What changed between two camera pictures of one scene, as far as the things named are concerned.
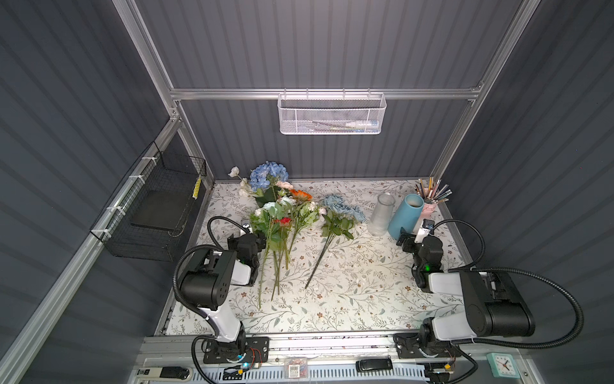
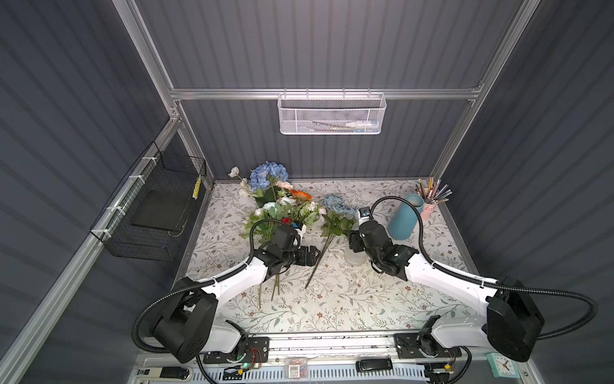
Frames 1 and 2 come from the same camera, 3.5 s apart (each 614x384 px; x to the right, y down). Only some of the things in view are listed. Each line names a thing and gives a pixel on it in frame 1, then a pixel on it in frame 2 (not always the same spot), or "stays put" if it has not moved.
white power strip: x=163 y=374 stays put
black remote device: x=381 y=364 stays put
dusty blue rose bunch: x=338 y=218 stays put
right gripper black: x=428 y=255 → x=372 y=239
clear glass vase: x=381 y=215 → x=353 y=258
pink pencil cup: x=428 y=209 stays put
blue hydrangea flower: x=265 y=174 stays put
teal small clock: x=503 y=366 stays put
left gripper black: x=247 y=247 → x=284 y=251
